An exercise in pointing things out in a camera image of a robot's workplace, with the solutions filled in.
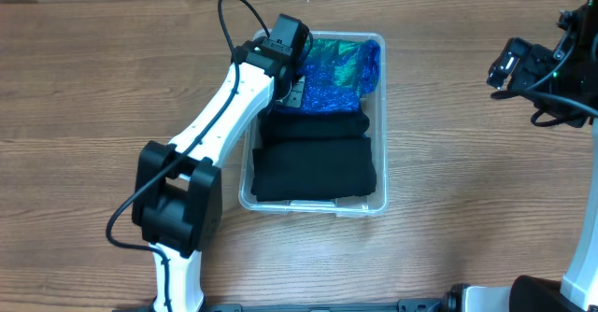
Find small black cloth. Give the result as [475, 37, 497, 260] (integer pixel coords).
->
[259, 110, 370, 142]

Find shiny blue sequin cloth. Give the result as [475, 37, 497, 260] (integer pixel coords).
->
[275, 38, 381, 114]

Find long black cloth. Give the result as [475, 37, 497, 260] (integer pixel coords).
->
[251, 137, 377, 202]

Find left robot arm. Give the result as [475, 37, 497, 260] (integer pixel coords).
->
[132, 14, 313, 311]

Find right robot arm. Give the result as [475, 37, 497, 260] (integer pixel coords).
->
[280, 0, 592, 303]

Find clear plastic storage bin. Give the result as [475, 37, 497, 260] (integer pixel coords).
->
[238, 30, 389, 218]

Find right black cable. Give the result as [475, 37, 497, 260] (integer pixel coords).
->
[489, 7, 598, 129]

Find black cable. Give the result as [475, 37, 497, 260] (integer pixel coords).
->
[105, 0, 314, 312]
[489, 7, 598, 129]

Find left black cable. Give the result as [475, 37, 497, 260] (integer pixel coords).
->
[105, 0, 314, 312]

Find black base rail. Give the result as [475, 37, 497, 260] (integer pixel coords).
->
[111, 297, 449, 312]

